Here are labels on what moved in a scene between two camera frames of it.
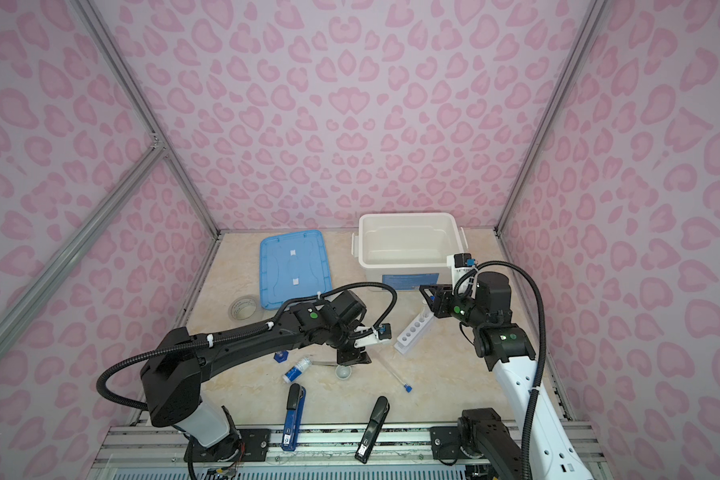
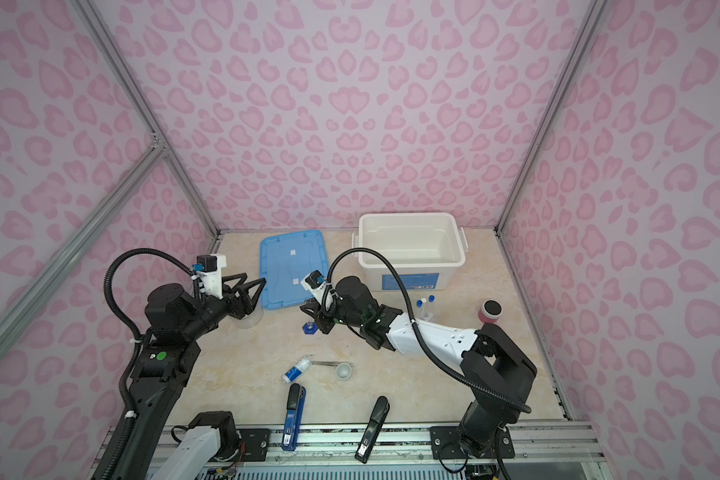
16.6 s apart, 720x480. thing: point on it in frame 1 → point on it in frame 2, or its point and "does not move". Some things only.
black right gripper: (442, 298) → (320, 318)
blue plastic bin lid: (292, 266) does not move
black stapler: (379, 413) does not move
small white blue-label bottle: (293, 373) does not move
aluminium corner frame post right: (550, 116) does not move
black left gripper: (357, 355) → (238, 310)
